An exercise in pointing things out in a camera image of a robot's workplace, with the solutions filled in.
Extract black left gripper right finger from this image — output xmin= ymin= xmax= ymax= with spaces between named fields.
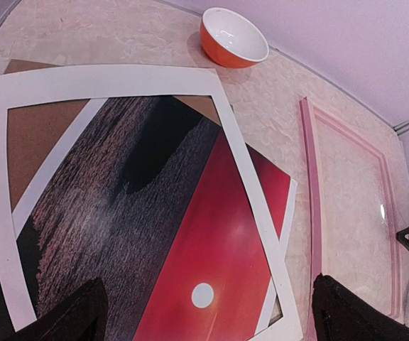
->
xmin=312 ymin=274 xmax=409 ymax=341

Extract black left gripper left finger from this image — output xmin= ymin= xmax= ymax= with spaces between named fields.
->
xmin=7 ymin=278 xmax=109 ymax=340

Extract red dark sunset photo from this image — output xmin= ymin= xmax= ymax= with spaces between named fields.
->
xmin=0 ymin=95 xmax=296 ymax=340

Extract white mat board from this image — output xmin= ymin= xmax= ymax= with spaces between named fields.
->
xmin=0 ymin=64 xmax=302 ymax=340

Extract orange white bowl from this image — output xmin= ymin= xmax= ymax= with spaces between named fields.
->
xmin=200 ymin=7 xmax=269 ymax=69

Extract pink wooden picture frame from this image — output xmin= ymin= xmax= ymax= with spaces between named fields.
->
xmin=299 ymin=96 xmax=404 ymax=341

